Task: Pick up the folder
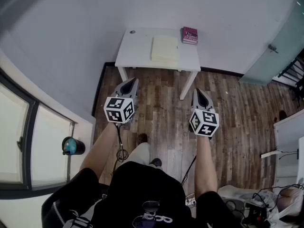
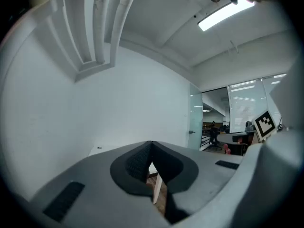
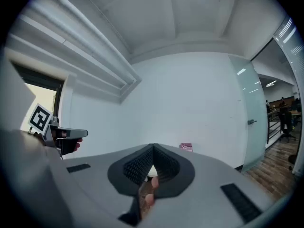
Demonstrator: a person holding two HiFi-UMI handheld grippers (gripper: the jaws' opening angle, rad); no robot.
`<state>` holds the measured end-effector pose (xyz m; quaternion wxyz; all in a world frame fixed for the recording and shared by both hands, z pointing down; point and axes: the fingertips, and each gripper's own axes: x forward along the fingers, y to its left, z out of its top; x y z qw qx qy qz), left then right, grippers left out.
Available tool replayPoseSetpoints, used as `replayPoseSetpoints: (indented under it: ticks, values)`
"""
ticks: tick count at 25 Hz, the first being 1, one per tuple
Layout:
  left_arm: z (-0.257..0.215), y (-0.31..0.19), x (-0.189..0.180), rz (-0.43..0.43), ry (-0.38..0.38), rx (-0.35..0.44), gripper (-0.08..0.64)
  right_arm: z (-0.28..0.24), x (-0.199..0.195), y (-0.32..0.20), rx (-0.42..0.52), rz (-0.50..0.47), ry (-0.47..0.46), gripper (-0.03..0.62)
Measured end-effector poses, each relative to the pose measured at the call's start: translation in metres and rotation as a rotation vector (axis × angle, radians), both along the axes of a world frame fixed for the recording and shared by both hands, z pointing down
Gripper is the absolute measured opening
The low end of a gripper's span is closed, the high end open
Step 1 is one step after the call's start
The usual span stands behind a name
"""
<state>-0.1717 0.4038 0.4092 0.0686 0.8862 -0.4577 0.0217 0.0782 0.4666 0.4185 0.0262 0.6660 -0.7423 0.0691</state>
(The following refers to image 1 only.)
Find black metal rack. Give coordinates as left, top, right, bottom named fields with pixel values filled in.
left=273, top=56, right=304, bottom=102

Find frosted glass door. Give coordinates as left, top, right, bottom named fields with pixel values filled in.
left=238, top=0, right=304, bottom=86

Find white side table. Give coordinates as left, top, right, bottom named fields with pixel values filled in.
left=261, top=109, right=304, bottom=192

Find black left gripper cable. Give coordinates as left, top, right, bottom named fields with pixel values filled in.
left=111, top=122, right=129, bottom=175

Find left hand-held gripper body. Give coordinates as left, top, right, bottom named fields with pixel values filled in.
left=104, top=89, right=140, bottom=124

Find dark sunglasses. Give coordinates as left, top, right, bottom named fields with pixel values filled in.
left=133, top=200, right=174, bottom=228

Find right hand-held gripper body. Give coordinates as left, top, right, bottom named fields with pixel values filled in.
left=189, top=103, right=219, bottom=140

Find black round floor stand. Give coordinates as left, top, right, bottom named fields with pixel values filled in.
left=274, top=110, right=287, bottom=123

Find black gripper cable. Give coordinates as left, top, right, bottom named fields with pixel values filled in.
left=111, top=122, right=129, bottom=175
left=181, top=155, right=197, bottom=186

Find person's black shirt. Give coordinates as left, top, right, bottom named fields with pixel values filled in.
left=41, top=161, right=240, bottom=228

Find pink pillow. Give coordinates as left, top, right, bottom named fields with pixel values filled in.
left=277, top=188, right=304, bottom=217

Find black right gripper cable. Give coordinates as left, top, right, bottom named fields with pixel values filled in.
left=181, top=155, right=197, bottom=186

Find person's beige trousers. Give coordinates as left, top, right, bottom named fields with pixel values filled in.
left=121, top=142, right=152, bottom=166

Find person's right forearm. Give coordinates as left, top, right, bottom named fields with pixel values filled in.
left=194, top=134, right=219, bottom=196

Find magenta book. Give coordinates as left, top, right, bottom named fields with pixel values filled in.
left=182, top=26, right=199, bottom=45

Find person's left forearm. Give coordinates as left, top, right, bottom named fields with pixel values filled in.
left=79, top=121, right=122, bottom=185

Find black window frame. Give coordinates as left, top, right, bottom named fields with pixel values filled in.
left=0, top=67, right=77, bottom=192

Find cream square board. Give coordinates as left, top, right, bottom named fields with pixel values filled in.
left=150, top=36, right=179, bottom=63

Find black electronic device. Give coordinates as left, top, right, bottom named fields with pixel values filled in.
left=244, top=202, right=269, bottom=226

